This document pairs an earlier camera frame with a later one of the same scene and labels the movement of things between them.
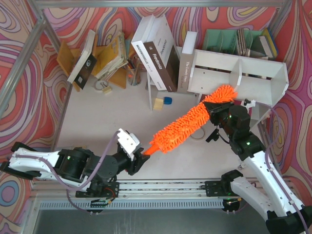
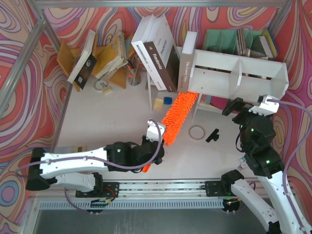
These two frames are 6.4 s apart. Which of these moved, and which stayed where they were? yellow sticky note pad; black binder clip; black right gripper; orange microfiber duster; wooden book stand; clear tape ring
Moved: black right gripper; orange microfiber duster
Stayed: clear tape ring; yellow sticky note pad; wooden book stand; black binder clip
